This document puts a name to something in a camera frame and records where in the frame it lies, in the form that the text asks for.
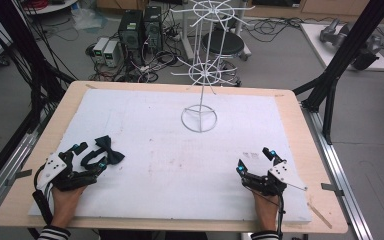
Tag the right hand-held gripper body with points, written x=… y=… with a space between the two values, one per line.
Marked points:
x=273 y=178

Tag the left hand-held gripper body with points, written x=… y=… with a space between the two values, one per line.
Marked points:
x=67 y=178

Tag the black bow tie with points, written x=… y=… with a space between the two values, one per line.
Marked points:
x=108 y=150

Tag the person's left hand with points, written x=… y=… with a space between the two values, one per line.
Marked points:
x=67 y=203

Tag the person's right hand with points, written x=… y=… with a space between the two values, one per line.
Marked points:
x=266 y=208

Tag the wooden table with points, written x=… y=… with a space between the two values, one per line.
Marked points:
x=316 y=166

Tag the grey metal table clamp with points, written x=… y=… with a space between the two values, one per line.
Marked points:
x=332 y=189
x=18 y=176

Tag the thin wooden stick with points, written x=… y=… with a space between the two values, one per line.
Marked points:
x=320 y=215

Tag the white foam mat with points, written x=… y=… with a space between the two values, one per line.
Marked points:
x=180 y=166

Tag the white bench power supply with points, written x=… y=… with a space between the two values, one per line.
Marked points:
x=100 y=49
x=111 y=53

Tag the white floor board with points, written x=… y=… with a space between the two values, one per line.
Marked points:
x=323 y=50

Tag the black round stool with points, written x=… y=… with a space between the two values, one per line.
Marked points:
x=222 y=42

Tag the black computer tower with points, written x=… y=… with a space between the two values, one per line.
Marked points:
x=153 y=28
x=130 y=31

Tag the round white table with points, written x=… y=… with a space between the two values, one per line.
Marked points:
x=51 y=6

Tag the aluminium rail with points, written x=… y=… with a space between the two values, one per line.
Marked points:
x=340 y=166
x=10 y=166

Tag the black metal frame post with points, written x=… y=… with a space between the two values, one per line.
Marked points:
x=343 y=56
x=23 y=50

